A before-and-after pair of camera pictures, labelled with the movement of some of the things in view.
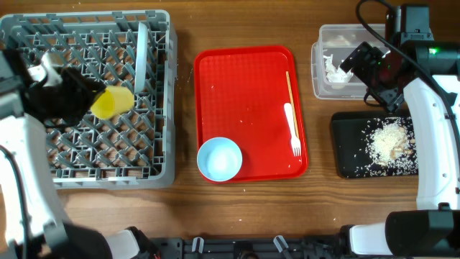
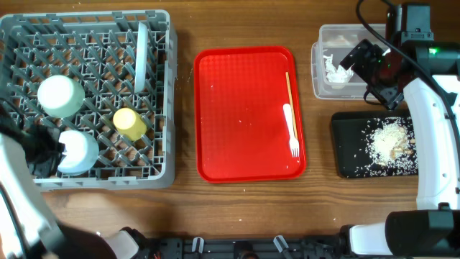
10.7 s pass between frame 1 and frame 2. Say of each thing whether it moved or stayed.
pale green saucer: moved
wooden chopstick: stayed
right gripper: stayed
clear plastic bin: stayed
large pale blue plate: stayed
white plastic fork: stayed
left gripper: moved
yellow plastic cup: moved
